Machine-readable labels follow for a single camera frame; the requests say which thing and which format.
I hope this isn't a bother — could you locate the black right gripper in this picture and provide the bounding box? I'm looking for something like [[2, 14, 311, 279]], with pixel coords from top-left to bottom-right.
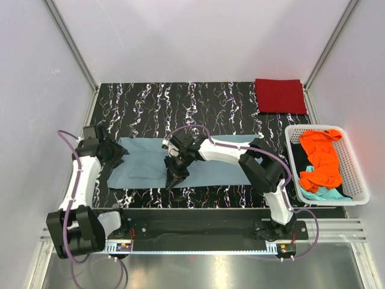
[[164, 149, 193, 190]]

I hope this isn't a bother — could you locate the light blue t-shirt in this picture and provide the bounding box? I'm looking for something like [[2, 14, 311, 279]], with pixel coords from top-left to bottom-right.
[[107, 137, 250, 189]]

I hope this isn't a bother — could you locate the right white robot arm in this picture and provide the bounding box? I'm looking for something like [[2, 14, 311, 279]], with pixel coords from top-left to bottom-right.
[[162, 132, 296, 241]]

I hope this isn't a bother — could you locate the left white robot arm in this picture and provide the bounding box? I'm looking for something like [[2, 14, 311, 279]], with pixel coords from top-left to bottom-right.
[[46, 125, 130, 262]]

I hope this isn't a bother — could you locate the black garment in basket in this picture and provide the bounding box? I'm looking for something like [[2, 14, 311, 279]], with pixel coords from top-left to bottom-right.
[[291, 143, 313, 176]]

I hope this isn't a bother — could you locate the folded red t-shirt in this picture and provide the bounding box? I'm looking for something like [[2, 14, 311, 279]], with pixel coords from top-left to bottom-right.
[[254, 78, 307, 114]]

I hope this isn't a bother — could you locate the orange t-shirt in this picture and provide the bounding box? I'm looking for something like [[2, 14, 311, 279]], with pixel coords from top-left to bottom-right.
[[299, 129, 342, 194]]

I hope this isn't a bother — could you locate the teal t-shirt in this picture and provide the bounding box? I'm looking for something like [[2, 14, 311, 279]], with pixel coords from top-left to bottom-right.
[[300, 185, 352, 202]]

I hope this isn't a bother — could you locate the white plastic laundry basket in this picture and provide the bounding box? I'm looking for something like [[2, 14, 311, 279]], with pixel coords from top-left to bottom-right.
[[285, 125, 369, 207]]

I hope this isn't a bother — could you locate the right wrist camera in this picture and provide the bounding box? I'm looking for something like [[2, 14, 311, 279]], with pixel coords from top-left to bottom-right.
[[162, 139, 179, 157]]

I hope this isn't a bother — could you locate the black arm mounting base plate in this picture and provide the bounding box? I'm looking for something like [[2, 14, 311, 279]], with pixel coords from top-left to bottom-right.
[[123, 208, 309, 254]]

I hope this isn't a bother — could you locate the left aluminium corner post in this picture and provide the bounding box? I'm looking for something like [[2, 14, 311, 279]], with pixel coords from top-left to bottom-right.
[[42, 0, 99, 92]]

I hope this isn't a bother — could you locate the aluminium corner post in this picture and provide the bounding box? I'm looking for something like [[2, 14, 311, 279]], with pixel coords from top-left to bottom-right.
[[303, 0, 362, 91], [42, 0, 99, 92]]

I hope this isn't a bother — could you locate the right aluminium corner post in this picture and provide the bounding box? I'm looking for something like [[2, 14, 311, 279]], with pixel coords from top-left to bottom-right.
[[303, 0, 362, 91]]

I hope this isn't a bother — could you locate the aluminium frame rail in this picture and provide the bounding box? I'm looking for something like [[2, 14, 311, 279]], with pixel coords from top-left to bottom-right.
[[304, 219, 366, 243]]

